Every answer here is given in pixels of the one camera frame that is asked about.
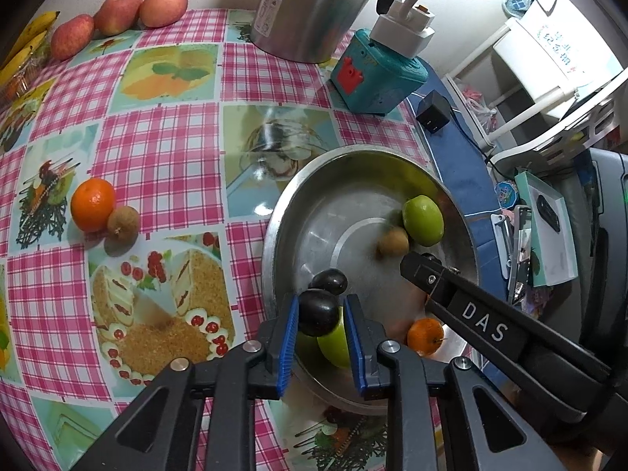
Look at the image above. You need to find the orange tangerine with stem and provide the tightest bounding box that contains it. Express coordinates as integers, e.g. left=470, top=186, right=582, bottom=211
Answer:
left=407, top=317, right=445, bottom=356

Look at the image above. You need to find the large green apple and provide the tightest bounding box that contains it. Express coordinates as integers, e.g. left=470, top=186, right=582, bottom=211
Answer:
left=298, top=307, right=350, bottom=369

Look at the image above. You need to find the dark plum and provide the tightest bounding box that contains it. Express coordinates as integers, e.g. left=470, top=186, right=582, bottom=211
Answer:
left=298, top=288, right=341, bottom=337
left=309, top=268, right=348, bottom=296

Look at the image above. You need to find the brown kiwi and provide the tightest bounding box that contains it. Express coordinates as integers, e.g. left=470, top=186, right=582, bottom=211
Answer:
left=106, top=205, right=141, bottom=246
left=377, top=226, right=410, bottom=257

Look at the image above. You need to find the small green apple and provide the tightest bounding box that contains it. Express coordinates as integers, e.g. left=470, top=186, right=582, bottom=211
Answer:
left=402, top=195, right=444, bottom=247

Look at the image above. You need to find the teal shallow tray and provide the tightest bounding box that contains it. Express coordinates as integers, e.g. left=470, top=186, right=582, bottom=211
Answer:
left=515, top=172, right=578, bottom=287

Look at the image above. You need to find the smartphone with lit screen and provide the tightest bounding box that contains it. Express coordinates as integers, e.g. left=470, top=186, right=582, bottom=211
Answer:
left=508, top=205, right=532, bottom=305

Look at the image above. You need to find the stainless steel round basin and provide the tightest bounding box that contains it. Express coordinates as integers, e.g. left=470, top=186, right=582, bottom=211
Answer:
left=262, top=146, right=480, bottom=341

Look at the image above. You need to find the white phone stand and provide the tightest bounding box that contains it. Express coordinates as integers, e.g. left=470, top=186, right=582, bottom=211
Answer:
left=491, top=214, right=512, bottom=281

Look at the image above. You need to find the black remote control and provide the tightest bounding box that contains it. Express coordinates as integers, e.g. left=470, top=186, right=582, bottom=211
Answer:
left=537, top=195, right=561, bottom=233

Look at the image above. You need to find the blue round sticker disc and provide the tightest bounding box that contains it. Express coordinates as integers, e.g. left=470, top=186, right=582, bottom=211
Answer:
left=495, top=181, right=519, bottom=210

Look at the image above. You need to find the brown kiwi beside tangerine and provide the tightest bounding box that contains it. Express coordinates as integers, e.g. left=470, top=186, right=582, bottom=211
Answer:
left=106, top=205, right=141, bottom=246

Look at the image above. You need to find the blue woven tablecloth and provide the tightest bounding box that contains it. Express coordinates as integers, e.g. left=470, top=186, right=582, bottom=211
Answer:
left=410, top=91, right=507, bottom=301

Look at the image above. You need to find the orange tangerine top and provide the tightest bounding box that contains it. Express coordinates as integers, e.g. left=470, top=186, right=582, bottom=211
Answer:
left=70, top=177, right=115, bottom=233

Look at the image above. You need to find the black power adapter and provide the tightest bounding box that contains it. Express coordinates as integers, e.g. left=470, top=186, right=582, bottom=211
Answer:
left=415, top=90, right=453, bottom=134

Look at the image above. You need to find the teal plastic box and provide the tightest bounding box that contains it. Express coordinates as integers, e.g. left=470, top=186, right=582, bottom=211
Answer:
left=331, top=29, right=428, bottom=116

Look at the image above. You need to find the white shelf rack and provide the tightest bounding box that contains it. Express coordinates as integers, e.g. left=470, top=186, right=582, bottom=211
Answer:
left=444, top=0, right=627, bottom=152

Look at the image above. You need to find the white power plug block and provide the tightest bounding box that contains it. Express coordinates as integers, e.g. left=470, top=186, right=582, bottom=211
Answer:
left=371, top=0, right=434, bottom=58

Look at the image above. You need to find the stainless steel thermos jug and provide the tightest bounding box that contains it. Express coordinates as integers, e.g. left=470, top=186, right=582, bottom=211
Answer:
left=250, top=0, right=368, bottom=64

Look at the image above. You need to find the yellow banana bunch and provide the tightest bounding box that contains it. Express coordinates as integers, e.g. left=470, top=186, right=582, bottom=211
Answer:
left=0, top=11, right=60, bottom=85

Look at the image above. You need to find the black power cable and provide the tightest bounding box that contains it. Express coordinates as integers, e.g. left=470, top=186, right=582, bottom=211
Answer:
left=448, top=111, right=517, bottom=183

